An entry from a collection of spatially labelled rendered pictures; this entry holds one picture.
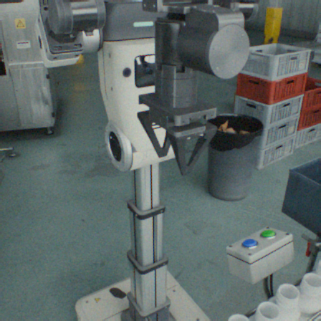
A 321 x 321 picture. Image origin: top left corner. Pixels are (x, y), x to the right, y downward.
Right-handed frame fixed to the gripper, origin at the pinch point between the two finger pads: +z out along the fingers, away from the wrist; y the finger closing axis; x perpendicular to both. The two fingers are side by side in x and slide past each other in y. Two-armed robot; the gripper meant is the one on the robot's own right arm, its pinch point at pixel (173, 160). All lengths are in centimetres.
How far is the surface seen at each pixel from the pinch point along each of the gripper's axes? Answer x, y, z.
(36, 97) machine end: 48, -349, 91
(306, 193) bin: 85, -28, 51
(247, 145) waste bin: 152, -125, 85
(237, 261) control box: 18.8, -1.1, 31.3
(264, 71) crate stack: 207, -166, 43
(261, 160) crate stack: 210, -157, 129
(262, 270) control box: 22.0, 3.6, 31.7
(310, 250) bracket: 38, 5, 33
